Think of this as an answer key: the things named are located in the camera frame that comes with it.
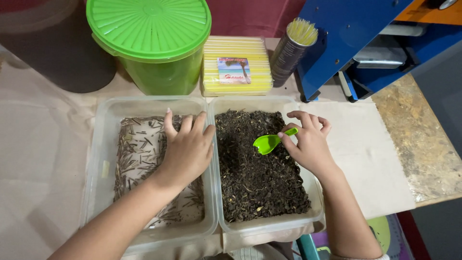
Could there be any person's right hand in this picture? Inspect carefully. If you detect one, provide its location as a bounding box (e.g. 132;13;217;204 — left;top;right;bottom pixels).
277;110;338;176

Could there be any pile of dark tea leaves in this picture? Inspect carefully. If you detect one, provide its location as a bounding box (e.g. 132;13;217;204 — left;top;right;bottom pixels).
214;110;312;223

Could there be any teal stool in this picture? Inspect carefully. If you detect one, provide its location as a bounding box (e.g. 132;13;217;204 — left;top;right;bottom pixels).
296;234;321;260

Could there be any dark round bin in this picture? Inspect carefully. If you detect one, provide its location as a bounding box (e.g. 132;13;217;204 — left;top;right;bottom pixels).
0;0;117;94

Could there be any pile of dried tea stems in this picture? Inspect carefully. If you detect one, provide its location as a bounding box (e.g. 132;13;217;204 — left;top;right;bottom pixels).
113;114;205;229

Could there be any clear container with stems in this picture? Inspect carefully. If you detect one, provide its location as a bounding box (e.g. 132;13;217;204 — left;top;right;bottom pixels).
80;96;219;255

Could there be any pack of yellow straws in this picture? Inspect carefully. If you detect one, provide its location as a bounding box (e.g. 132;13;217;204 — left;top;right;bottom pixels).
201;35;274;97

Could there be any green plastic bucket with lid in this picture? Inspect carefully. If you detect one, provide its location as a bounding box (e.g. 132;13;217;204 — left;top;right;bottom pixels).
86;0;212;96

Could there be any person's left hand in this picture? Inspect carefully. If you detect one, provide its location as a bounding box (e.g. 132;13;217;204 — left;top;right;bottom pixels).
157;108;216;188

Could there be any green plastic spoon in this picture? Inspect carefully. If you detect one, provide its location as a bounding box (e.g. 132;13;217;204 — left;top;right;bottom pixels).
253;127;299;155

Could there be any colourful floor mat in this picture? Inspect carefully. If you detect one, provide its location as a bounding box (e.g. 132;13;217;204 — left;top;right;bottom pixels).
311;214;415;260

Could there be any blue sealing machine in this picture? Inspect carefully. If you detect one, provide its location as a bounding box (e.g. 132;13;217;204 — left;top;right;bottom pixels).
295;0;462;103

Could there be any can of yellow straws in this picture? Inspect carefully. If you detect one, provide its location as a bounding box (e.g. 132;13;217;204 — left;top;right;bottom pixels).
270;17;319;88

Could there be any beige tablecloth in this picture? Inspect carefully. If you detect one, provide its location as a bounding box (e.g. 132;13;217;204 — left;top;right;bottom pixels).
0;38;416;260

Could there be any clear container with leaves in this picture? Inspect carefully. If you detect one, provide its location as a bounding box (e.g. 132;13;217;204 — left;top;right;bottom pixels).
209;95;325;235

